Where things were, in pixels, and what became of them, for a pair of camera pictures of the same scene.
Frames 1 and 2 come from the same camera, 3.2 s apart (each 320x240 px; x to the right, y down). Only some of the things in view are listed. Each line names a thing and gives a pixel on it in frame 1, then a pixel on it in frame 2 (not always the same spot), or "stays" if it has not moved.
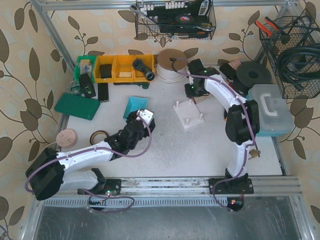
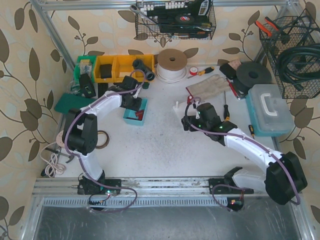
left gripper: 139,120 → 135,104
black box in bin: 106,71 stays
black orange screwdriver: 225,116 stays
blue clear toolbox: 275,118 stays
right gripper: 194,91 → 188,122
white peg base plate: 188,113 stays
